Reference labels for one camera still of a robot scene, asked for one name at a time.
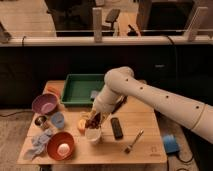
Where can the small metal cup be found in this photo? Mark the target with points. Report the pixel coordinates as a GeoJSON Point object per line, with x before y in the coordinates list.
{"type": "Point", "coordinates": [41, 122]}

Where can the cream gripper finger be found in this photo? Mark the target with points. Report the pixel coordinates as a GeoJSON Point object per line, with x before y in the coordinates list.
{"type": "Point", "coordinates": [103, 116]}

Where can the white egg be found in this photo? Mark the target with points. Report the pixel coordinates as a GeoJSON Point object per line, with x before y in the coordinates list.
{"type": "Point", "coordinates": [63, 149]}

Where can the orange carrot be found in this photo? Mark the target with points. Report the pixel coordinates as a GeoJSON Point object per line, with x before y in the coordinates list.
{"type": "Point", "coordinates": [54, 91]}

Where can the green plastic tray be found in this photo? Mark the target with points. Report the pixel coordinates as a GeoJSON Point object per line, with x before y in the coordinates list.
{"type": "Point", "coordinates": [79, 87]}

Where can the red bowl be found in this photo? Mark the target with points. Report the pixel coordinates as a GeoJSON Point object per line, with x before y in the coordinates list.
{"type": "Point", "coordinates": [55, 141]}

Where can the blue grey cloth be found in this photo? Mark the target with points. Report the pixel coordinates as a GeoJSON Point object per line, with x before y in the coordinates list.
{"type": "Point", "coordinates": [39, 143]}

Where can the grey blue sponge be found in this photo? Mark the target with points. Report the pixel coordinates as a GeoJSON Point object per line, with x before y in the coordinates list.
{"type": "Point", "coordinates": [93, 94]}

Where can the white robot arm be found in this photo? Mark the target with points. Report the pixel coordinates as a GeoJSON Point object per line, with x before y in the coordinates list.
{"type": "Point", "coordinates": [191, 114]}

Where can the black handled ice cream scoop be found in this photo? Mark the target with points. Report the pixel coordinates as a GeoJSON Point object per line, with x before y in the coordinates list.
{"type": "Point", "coordinates": [119, 104]}

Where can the purple bowl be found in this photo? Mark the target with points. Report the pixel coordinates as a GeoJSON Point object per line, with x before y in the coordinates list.
{"type": "Point", "coordinates": [45, 103]}

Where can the orange fruit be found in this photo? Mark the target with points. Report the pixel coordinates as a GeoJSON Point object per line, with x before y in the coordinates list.
{"type": "Point", "coordinates": [81, 125]}

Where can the dark red grape bunch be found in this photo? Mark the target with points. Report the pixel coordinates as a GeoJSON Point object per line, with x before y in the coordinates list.
{"type": "Point", "coordinates": [93, 122]}

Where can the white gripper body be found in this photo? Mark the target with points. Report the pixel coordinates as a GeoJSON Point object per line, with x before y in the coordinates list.
{"type": "Point", "coordinates": [106, 100]}

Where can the black remote control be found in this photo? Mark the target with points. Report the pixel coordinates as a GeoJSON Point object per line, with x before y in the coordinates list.
{"type": "Point", "coordinates": [116, 127]}

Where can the light blue cup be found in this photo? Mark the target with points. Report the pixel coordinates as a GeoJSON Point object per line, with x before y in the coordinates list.
{"type": "Point", "coordinates": [57, 119]}

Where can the wooden table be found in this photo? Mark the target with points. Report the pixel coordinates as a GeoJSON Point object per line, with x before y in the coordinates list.
{"type": "Point", "coordinates": [133, 117]}

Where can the white paper cup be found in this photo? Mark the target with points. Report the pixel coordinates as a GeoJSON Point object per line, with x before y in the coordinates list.
{"type": "Point", "coordinates": [93, 135]}

